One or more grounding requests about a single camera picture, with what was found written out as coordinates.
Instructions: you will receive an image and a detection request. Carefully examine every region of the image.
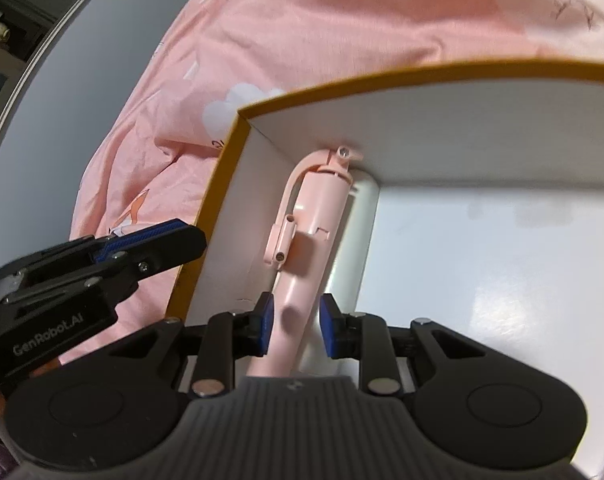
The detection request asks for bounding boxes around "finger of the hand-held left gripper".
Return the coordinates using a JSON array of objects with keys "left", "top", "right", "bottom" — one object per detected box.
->
[
  {"left": 17, "top": 219, "right": 187, "bottom": 281},
  {"left": 7, "top": 226, "right": 207, "bottom": 311}
]

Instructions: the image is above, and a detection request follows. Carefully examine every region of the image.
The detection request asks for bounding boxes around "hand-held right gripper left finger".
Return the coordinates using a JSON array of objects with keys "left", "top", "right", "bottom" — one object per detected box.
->
[{"left": 107, "top": 292, "right": 276, "bottom": 400}]

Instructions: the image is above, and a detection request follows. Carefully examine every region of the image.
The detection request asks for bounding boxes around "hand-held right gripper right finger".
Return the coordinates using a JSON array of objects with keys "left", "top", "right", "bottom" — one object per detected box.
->
[{"left": 318, "top": 294, "right": 486, "bottom": 397}]

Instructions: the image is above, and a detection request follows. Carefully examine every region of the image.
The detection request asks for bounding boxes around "pink selfie stick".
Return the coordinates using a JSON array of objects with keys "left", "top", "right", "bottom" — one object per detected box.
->
[{"left": 244, "top": 145, "right": 363, "bottom": 377}]

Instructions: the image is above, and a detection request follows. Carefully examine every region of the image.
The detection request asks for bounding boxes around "yellow cardboard box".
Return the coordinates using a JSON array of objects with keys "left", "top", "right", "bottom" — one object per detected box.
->
[{"left": 164, "top": 60, "right": 604, "bottom": 480}]

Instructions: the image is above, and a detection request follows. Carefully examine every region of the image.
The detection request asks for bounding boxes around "pink printed blanket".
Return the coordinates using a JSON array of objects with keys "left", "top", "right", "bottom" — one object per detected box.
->
[{"left": 57, "top": 0, "right": 604, "bottom": 366}]

